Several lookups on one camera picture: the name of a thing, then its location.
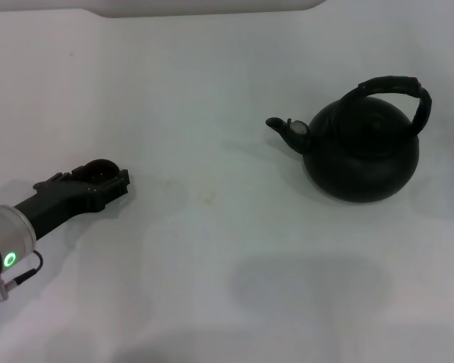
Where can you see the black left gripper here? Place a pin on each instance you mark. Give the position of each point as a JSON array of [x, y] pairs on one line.
[[60, 204]]

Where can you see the black round teapot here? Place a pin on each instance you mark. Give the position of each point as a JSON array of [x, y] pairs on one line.
[[363, 162]]

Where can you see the small black teacup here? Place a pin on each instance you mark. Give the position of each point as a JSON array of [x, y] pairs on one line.
[[100, 170]]

